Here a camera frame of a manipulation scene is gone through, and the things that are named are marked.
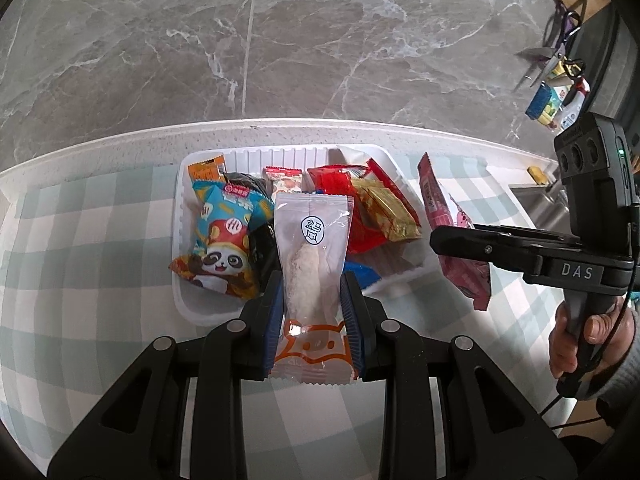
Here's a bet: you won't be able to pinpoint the blue and yellow cake packet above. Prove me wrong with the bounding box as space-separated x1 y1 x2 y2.
344 259 383 291

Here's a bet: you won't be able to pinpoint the person's right forearm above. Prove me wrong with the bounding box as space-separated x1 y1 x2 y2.
597 310 640 428

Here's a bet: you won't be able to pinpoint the red snack packet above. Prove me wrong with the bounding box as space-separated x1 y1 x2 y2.
306 164 401 256

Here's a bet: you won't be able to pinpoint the white spray bottle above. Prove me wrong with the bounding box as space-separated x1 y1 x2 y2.
555 77 591 131

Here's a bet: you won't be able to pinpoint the white plastic tray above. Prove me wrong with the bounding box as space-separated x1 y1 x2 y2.
171 144 441 327

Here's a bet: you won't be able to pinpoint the black snack packet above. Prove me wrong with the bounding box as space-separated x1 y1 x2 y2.
220 171 281 281

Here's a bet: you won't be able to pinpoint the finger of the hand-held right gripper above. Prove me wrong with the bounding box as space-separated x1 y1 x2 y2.
470 223 583 248
430 226 546 275

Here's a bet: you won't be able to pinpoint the checkered tablecloth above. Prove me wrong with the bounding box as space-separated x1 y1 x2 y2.
0 152 586 480

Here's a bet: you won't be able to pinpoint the pink snack packet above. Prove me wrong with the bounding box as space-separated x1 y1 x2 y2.
417 152 493 312

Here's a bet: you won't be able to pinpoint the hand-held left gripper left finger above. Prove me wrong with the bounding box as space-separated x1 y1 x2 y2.
47 270 285 480

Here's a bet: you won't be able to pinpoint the small red and white packet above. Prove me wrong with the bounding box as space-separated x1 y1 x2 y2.
262 165 304 195

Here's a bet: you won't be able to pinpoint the hanging scissors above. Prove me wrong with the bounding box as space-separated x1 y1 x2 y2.
515 2 585 92

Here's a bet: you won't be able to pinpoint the golden snack packet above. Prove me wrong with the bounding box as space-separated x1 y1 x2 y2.
350 176 422 243

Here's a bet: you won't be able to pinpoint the blue sponge pack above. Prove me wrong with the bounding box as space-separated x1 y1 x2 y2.
525 85 563 128

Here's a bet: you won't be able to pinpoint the person's right hand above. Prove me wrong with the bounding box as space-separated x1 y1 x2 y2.
548 295 638 396

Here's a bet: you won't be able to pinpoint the blue panda snack packet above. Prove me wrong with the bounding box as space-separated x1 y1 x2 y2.
168 180 277 302

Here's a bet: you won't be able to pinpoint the orange snack packet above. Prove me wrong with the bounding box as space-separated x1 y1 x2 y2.
187 156 228 186

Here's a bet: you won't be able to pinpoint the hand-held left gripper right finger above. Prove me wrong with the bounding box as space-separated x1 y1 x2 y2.
340 270 568 480

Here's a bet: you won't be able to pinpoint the steel sink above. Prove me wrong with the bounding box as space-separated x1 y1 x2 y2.
510 180 576 233

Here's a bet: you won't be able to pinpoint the clear packet with orange print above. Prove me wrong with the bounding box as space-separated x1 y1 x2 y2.
269 191 360 387

